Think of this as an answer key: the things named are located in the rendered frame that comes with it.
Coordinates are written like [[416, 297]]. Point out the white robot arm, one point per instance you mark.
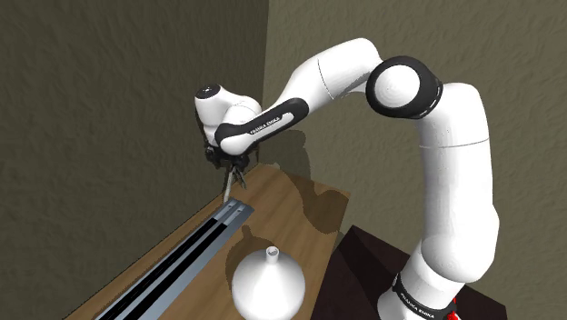
[[456, 186]]

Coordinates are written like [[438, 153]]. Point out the dark robot stand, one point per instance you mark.
[[354, 274]]

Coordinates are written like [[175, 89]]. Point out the long grey black rail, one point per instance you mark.
[[186, 259]]

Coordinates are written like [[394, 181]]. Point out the white round narrow-neck vase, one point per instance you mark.
[[268, 288]]

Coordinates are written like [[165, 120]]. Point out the thin grey stick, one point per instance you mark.
[[227, 188]]

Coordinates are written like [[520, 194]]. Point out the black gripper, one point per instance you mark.
[[220, 158]]

